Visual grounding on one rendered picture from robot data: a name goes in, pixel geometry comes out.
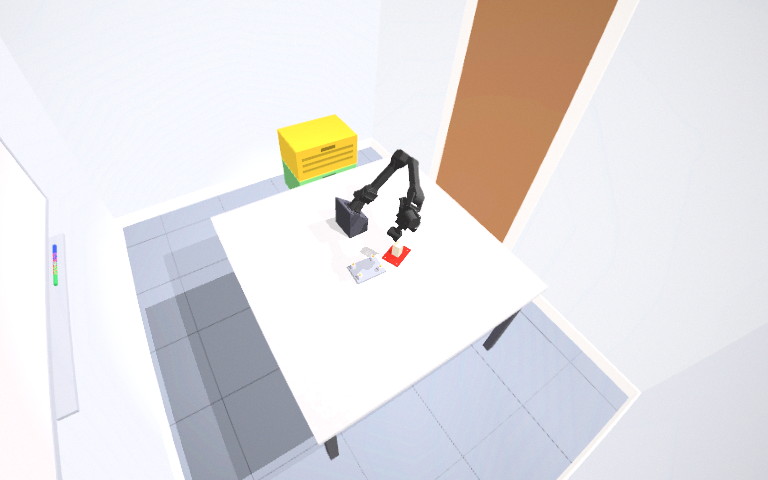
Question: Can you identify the red plate with cream block handle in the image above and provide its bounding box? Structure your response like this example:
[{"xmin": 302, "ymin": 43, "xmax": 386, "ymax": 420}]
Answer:
[{"xmin": 382, "ymin": 240, "xmax": 411, "ymax": 267}]

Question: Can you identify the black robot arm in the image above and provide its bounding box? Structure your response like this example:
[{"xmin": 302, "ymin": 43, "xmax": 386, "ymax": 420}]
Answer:
[{"xmin": 347, "ymin": 149, "xmax": 425, "ymax": 233}]

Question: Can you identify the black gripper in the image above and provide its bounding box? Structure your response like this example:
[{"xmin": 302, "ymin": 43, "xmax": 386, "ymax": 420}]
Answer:
[{"xmin": 387, "ymin": 213, "xmax": 407, "ymax": 242}]

